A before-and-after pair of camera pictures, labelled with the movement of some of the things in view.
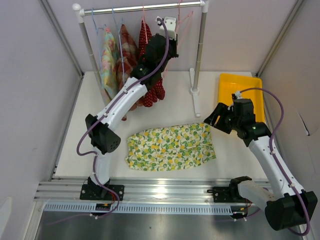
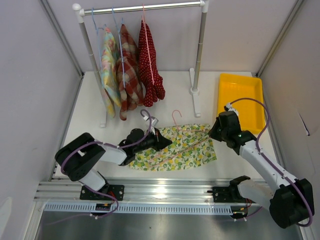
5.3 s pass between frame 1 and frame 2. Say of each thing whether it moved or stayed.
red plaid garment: stayed
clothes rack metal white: stayed
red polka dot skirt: stayed
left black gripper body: moved
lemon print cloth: stayed
